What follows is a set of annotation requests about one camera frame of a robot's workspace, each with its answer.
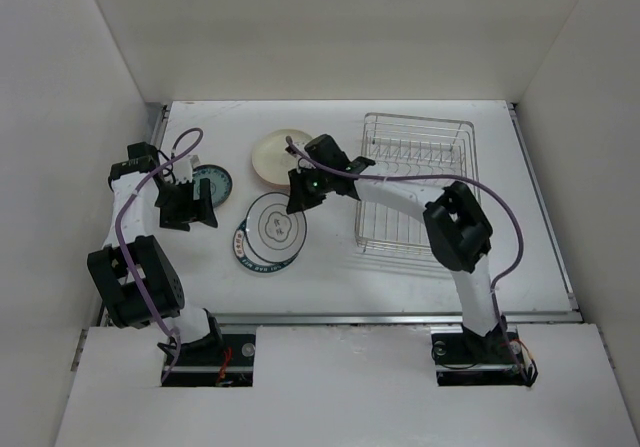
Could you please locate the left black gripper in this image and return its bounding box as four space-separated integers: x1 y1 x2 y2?
154 177 215 231

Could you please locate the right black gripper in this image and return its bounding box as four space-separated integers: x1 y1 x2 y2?
287 163 333 213

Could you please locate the white plate with black rings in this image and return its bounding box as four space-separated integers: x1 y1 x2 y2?
245 192 307 264

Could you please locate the dark green patterned plate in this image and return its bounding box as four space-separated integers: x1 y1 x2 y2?
193 164 233 209

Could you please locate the cream white plate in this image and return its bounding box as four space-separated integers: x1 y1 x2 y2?
251 129 313 189

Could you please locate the green rimmed white plate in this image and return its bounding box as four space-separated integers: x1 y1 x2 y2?
232 220 298 275

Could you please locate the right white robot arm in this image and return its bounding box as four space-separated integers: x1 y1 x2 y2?
286 134 501 361

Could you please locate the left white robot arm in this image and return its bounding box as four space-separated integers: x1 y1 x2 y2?
87 142 226 364

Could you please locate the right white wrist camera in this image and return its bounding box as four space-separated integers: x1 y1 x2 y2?
286 143 313 171

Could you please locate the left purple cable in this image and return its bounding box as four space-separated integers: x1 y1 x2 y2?
114 127 204 386

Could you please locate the front aluminium rail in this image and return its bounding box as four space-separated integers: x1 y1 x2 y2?
215 311 584 326

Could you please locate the metal wire dish rack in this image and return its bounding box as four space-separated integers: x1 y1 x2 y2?
353 112 482 258

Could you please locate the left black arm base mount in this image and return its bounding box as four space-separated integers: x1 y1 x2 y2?
158 333 256 388

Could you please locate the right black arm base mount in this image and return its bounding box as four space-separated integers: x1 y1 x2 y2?
431 331 539 387

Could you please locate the right aluminium rail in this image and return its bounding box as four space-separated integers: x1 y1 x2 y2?
507 102 582 317

